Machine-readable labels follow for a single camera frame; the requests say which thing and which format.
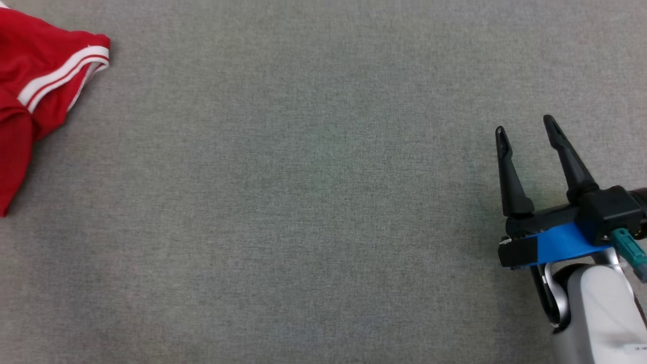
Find right gripper blue tape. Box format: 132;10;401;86
494;115;614;270

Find red garment with white trim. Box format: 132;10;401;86
0;6;111;218

